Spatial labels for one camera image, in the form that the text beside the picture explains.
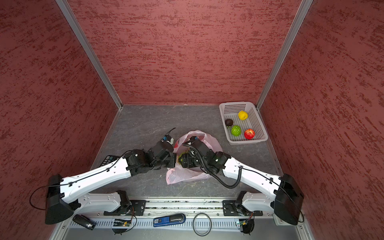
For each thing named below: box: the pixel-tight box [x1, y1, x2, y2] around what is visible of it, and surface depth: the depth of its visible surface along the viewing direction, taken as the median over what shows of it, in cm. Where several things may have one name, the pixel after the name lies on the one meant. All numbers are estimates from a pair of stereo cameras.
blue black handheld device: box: [153, 213, 186, 227], surface depth 69 cm
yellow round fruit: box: [238, 110, 249, 121], surface depth 111 cm
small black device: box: [72, 214, 97, 231], surface depth 69 cm
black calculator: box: [100, 155, 121, 167], surface depth 92 cm
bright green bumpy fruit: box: [231, 125, 242, 137], surface depth 100 cm
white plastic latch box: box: [273, 213, 288, 226], surface depth 70 cm
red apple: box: [244, 128, 256, 140], surface depth 99 cm
